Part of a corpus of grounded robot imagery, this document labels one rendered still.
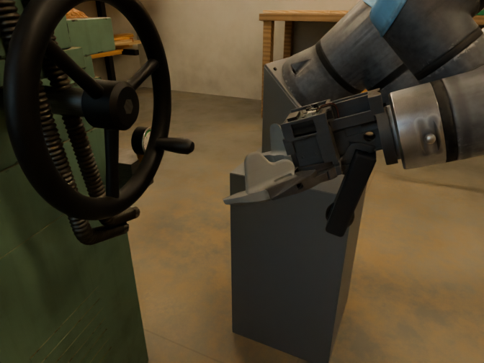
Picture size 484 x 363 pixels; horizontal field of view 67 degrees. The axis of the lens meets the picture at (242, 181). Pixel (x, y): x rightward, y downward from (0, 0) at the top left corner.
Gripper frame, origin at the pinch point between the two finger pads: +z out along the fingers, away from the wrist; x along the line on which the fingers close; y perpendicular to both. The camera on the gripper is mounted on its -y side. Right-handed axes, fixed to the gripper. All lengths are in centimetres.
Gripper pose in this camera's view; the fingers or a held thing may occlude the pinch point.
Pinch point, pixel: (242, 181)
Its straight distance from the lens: 50.4
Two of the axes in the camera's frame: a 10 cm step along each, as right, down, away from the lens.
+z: -9.0, 1.9, 4.0
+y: -3.3, -8.9, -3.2
